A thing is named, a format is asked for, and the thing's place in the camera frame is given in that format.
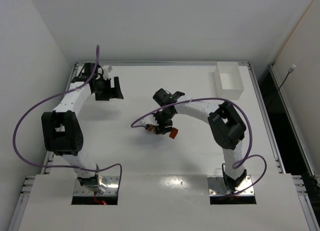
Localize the reddish arch wood block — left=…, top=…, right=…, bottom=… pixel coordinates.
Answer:
left=144, top=124, right=155, bottom=132

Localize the white perforated plastic box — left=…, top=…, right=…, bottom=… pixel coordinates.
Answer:
left=213, top=62, right=244, bottom=101

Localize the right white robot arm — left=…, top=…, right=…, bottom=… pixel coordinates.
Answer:
left=151, top=88, right=247, bottom=192

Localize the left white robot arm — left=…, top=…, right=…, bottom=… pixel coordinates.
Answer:
left=41, top=63, right=124, bottom=195

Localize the dark red wedge block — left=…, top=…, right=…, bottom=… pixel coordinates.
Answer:
left=169, top=127, right=179, bottom=139

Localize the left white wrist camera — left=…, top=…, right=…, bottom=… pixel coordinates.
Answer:
left=102, top=64, right=113, bottom=80

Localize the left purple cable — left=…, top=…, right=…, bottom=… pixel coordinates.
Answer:
left=12, top=44, right=123, bottom=195

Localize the purple cable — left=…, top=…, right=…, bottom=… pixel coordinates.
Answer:
left=130, top=97, right=267, bottom=199
left=12, top=44, right=123, bottom=195

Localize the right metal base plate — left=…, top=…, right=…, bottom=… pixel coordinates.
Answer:
left=207, top=175, right=255, bottom=198

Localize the metal base plate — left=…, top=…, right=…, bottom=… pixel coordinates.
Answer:
left=73, top=176, right=120, bottom=197
left=207, top=175, right=255, bottom=198

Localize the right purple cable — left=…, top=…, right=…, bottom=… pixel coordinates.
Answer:
left=130, top=97, right=267, bottom=199

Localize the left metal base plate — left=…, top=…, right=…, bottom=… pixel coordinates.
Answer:
left=73, top=176, right=120, bottom=197

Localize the black cable with white plug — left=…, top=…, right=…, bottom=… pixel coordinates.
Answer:
left=264, top=64, right=297, bottom=112

